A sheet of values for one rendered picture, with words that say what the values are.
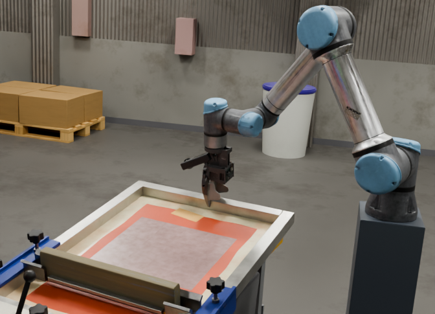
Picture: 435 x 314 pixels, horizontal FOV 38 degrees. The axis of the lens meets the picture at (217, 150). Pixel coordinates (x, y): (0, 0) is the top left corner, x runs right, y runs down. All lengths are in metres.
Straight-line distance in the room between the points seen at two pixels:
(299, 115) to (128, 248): 5.29
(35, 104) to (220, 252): 5.83
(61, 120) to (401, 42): 4.08
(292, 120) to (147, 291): 5.58
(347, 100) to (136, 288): 0.74
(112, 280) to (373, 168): 0.73
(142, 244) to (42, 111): 5.66
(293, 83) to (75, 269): 0.84
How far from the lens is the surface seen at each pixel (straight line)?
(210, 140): 1.97
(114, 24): 8.32
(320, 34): 1.71
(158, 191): 2.17
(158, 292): 1.55
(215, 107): 1.93
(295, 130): 7.07
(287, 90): 1.95
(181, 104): 8.15
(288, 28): 7.81
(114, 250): 1.89
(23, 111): 7.62
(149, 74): 8.21
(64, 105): 7.34
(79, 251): 1.91
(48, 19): 8.45
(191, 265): 1.80
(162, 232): 1.97
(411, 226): 1.86
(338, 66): 1.73
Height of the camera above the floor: 1.81
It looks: 14 degrees down
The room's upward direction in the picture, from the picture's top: 3 degrees clockwise
